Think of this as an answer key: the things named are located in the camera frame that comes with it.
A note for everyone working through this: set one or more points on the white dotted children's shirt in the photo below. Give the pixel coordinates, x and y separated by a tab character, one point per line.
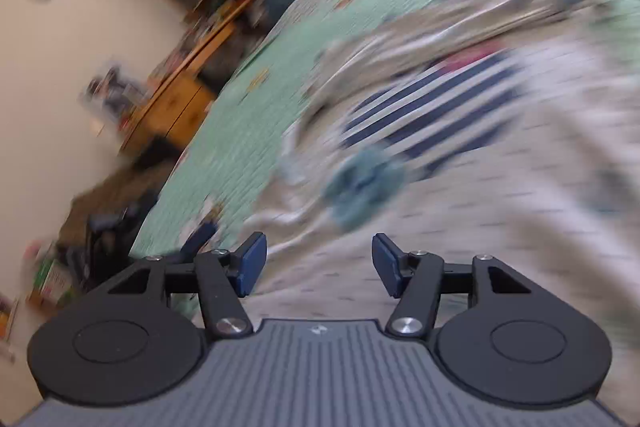
500	182

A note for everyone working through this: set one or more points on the green quilted bedspread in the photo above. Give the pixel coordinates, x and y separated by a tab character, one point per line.
240	132

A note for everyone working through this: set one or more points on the wooden desk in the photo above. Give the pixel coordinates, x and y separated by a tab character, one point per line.
175	107

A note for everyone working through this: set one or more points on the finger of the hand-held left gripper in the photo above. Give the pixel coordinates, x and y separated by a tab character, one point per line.
200	237

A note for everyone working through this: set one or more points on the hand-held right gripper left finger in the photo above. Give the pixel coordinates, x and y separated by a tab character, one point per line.
252	264

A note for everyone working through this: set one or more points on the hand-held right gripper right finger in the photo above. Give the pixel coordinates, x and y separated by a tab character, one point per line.
387	264

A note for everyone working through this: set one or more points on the wall poster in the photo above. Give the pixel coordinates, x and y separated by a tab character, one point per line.
115	94

